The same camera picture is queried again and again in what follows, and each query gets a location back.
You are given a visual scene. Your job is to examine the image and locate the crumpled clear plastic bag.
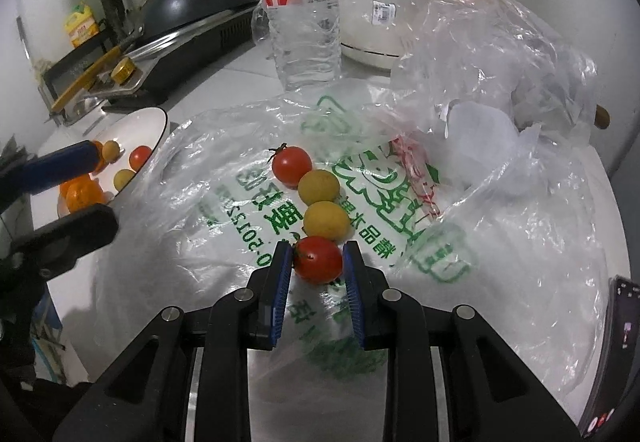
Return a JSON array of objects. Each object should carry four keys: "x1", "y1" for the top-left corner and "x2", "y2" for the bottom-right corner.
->
[{"x1": 390, "y1": 0, "x2": 599, "y2": 183}]

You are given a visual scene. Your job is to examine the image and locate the green printed plastic bag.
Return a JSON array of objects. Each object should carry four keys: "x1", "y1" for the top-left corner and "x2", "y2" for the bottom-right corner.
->
[{"x1": 95, "y1": 76, "x2": 616, "y2": 403}]

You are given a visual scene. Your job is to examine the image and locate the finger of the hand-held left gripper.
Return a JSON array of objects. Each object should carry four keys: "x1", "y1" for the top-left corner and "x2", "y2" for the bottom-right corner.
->
[
  {"x1": 0, "y1": 140, "x2": 103, "y2": 213},
  {"x1": 7, "y1": 203, "x2": 120, "y2": 280}
]

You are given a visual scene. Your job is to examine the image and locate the black kitchen rack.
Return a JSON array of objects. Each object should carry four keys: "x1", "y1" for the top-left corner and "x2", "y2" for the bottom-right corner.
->
[{"x1": 42, "y1": 29, "x2": 113, "y2": 97}]

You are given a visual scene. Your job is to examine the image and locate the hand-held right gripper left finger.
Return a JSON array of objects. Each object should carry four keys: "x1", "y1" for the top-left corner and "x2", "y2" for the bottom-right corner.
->
[{"x1": 52, "y1": 242, "x2": 293, "y2": 442}]

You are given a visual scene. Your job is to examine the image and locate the silver induction cooker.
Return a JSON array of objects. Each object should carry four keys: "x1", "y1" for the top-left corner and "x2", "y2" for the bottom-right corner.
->
[{"x1": 102, "y1": 4, "x2": 263, "y2": 106}]

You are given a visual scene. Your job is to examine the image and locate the clear plastic water bottle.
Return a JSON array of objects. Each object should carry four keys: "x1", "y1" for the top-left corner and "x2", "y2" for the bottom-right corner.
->
[{"x1": 251, "y1": 0, "x2": 343, "y2": 91}]

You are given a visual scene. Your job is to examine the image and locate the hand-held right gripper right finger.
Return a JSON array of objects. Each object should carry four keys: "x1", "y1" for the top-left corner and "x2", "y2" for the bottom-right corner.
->
[{"x1": 342, "y1": 240, "x2": 581, "y2": 442}]

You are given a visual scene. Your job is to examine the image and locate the white plate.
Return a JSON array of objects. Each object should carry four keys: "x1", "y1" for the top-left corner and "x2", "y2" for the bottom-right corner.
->
[{"x1": 56, "y1": 106, "x2": 168, "y2": 217}]

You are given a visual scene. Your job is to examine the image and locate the white rice cooker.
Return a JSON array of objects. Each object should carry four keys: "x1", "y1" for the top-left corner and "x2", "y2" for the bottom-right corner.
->
[{"x1": 339, "y1": 0, "x2": 431, "y2": 70}]

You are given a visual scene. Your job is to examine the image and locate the red cherry tomato with stem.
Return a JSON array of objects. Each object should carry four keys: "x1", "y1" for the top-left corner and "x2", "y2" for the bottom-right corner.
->
[{"x1": 270, "y1": 143, "x2": 313, "y2": 187}]

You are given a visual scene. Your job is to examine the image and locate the yellow oil bottle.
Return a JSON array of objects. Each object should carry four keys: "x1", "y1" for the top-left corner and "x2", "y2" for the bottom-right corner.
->
[{"x1": 63, "y1": 2, "x2": 99, "y2": 48}]

